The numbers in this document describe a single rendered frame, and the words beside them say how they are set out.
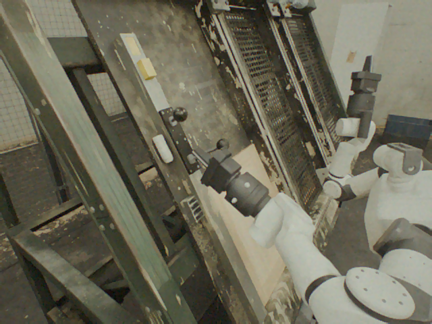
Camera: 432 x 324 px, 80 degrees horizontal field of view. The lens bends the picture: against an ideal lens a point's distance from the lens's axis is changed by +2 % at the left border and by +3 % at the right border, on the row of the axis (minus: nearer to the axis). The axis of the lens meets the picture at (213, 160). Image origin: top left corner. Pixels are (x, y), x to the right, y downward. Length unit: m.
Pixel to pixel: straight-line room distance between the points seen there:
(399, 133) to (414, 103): 1.09
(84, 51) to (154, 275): 0.59
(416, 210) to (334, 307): 0.42
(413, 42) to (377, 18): 1.51
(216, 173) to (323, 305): 0.34
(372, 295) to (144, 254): 0.43
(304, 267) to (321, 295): 0.05
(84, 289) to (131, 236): 0.69
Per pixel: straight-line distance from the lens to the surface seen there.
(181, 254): 0.80
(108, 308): 1.19
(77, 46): 0.80
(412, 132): 5.14
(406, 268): 0.55
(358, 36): 4.62
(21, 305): 2.47
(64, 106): 0.61
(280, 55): 1.54
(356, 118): 1.09
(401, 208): 0.78
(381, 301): 0.41
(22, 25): 0.67
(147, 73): 0.74
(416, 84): 6.02
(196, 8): 1.14
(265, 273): 1.02
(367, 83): 1.10
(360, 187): 1.14
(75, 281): 1.32
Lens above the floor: 1.73
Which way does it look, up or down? 27 degrees down
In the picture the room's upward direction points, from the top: straight up
